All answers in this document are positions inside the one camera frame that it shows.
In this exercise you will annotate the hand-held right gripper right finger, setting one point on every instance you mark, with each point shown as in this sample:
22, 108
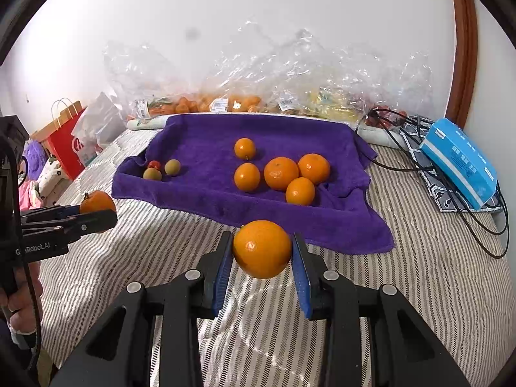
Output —
302, 282

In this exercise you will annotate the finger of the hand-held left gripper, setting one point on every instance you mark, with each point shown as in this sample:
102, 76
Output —
64, 211
92, 221

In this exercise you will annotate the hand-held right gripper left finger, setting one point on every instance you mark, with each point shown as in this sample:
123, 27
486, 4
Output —
223, 278

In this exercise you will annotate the orange with stem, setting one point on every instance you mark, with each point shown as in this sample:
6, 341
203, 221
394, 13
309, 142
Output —
98, 202

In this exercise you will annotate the oval orange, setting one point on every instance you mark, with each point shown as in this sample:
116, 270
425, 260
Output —
262, 248

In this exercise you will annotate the small green fruit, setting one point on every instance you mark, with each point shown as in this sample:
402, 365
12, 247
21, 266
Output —
172, 167
152, 174

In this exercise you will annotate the small red fruit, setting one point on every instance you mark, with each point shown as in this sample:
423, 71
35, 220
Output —
154, 164

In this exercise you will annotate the round orange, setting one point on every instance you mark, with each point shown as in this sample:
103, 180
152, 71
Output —
314, 168
300, 191
246, 177

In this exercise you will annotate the large orange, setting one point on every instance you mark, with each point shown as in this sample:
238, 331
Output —
281, 173

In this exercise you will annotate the small orange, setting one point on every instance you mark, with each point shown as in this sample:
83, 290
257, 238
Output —
245, 148

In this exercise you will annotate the person's left forearm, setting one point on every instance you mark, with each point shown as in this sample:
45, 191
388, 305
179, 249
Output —
10, 354

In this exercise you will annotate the person's left hand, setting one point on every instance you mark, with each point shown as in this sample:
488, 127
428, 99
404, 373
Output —
24, 306

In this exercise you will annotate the white spotted plush toy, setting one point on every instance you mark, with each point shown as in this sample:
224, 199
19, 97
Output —
50, 173

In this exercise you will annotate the pink cloth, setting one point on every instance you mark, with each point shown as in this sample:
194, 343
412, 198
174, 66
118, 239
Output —
24, 195

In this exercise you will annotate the purple fluffy item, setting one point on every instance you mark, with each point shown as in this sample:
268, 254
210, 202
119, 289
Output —
34, 157

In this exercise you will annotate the red paper bag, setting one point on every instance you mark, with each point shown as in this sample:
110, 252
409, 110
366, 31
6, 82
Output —
64, 149

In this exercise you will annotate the white plastic bag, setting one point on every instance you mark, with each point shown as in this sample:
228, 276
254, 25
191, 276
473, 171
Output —
100, 121

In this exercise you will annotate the striped bedspread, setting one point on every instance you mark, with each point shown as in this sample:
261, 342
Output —
403, 290

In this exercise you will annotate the purple towel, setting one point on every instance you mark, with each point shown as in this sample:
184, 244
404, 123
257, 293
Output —
209, 137

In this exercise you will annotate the clear bag of orange fruit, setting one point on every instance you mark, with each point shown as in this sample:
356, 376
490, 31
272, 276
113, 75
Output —
149, 76
242, 68

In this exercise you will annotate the grey patterned cloth bag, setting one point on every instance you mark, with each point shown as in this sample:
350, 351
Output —
435, 193

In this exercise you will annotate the bag of red fruit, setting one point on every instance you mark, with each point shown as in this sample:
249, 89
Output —
383, 115

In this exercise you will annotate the blue tissue pack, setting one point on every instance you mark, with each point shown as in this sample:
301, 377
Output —
455, 157

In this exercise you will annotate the clear bag of yellow fruit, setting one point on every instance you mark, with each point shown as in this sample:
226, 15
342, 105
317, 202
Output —
342, 76

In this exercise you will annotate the brown wooden frame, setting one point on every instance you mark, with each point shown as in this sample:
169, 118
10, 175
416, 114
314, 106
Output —
463, 48

